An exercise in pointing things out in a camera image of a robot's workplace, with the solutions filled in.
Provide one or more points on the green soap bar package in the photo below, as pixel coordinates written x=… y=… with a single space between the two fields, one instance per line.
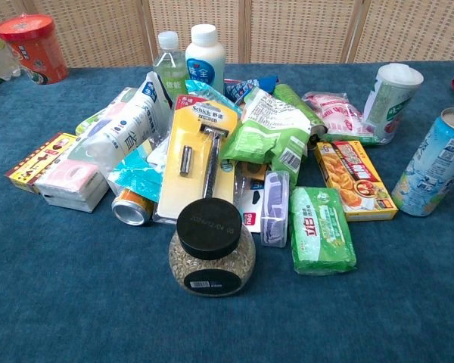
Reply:
x=319 y=230

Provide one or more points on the pink and white snack bag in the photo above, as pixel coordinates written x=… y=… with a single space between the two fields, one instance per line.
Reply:
x=340 y=117

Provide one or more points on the yellow and red small box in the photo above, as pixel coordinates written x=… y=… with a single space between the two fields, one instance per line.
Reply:
x=38 y=162

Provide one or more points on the orange aluminium can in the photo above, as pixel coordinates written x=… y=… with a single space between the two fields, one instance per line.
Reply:
x=130 y=208

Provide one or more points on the pink and white tissue pack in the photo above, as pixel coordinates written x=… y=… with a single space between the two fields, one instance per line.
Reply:
x=72 y=185

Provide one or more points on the clear green drink bottle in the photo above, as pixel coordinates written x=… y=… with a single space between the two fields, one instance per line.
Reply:
x=169 y=68

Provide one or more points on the blue and red toothpaste box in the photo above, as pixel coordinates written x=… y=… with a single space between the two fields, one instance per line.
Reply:
x=240 y=89

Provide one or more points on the yellow razor blister pack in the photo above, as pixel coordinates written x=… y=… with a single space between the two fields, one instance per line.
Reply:
x=200 y=151

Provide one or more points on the pastel tissue packet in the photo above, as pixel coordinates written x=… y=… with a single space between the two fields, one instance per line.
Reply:
x=98 y=119

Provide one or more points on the yellow curry box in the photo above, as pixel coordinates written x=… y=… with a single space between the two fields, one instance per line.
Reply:
x=353 y=177

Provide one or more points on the white milk bottle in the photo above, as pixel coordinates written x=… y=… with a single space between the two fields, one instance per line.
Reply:
x=205 y=60

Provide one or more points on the white and green lidded cup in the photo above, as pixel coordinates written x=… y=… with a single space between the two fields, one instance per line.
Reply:
x=391 y=102

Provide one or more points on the teal plastic packet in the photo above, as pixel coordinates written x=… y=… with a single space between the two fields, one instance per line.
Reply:
x=136 y=177

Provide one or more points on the light blue drink can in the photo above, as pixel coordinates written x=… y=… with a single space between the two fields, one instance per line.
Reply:
x=431 y=166

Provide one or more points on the white and red stationery pack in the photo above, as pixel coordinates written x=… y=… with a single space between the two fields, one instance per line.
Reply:
x=249 y=204

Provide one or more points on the green rolled bag pack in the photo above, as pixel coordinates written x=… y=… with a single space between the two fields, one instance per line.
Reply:
x=299 y=104

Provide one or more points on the white and blue refill pouch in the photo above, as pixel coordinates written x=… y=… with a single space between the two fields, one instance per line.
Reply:
x=128 y=125

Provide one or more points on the wooden folding screen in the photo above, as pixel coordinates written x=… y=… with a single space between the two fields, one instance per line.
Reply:
x=287 y=30

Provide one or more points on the glass jar with black lid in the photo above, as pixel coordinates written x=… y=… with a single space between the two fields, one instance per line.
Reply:
x=211 y=257

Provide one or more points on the clear box of purple items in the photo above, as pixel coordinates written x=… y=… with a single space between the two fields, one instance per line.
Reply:
x=275 y=208

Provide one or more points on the red instant noodle cup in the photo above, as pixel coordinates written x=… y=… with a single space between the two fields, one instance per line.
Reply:
x=36 y=51

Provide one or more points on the green snack bag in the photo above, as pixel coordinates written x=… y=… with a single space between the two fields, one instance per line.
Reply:
x=272 y=136

